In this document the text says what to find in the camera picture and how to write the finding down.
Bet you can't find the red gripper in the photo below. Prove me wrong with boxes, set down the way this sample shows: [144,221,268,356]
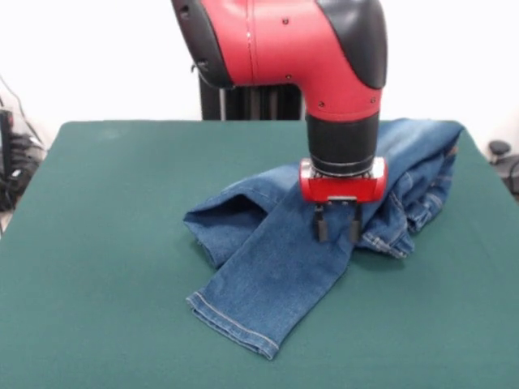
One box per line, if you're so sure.
[298,158,390,244]

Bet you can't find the blue denim jeans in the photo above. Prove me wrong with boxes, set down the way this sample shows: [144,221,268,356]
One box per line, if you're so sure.
[182,118,466,361]

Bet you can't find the dark green table cloth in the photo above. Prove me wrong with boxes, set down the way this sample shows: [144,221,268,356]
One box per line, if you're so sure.
[0,119,519,389]

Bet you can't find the black equipment box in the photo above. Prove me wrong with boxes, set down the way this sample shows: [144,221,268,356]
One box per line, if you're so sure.
[0,108,13,179]

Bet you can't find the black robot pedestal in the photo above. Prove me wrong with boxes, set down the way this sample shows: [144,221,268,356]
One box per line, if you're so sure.
[190,60,308,121]

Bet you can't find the black cable bundle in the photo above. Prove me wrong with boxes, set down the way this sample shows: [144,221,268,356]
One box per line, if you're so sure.
[0,133,45,212]

